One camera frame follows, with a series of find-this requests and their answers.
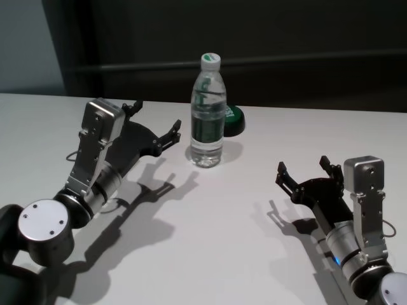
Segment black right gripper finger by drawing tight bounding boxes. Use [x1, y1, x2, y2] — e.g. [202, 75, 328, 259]
[275, 161, 303, 200]
[319, 154, 345, 189]

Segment clear plastic water bottle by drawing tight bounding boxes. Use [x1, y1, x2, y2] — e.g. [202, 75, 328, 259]
[190, 53, 227, 169]

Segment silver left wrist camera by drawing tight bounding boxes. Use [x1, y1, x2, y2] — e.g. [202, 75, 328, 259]
[65, 98, 125, 196]

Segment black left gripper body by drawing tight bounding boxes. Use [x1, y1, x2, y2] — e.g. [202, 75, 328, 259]
[104, 121, 160, 173]

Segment dark vertical frame post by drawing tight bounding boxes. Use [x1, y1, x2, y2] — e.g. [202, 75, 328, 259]
[41, 0, 106, 96]

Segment green and black push button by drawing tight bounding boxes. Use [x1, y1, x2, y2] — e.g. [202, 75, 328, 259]
[223, 104, 247, 138]

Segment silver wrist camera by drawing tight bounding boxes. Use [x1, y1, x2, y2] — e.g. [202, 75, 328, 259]
[343, 155, 389, 255]
[65, 98, 125, 196]

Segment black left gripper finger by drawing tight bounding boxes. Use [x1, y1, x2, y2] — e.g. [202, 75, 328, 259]
[123, 100, 144, 116]
[154, 119, 183, 154]

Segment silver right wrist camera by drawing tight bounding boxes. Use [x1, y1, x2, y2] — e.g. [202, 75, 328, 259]
[343, 155, 389, 255]

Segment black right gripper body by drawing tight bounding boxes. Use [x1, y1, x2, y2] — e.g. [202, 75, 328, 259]
[292, 176, 354, 228]

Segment thin right wrist camera cable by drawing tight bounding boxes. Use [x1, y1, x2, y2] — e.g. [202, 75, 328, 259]
[383, 219, 397, 238]

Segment grey horizontal metal rail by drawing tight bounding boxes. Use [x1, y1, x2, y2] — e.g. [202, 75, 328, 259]
[74, 60, 407, 73]

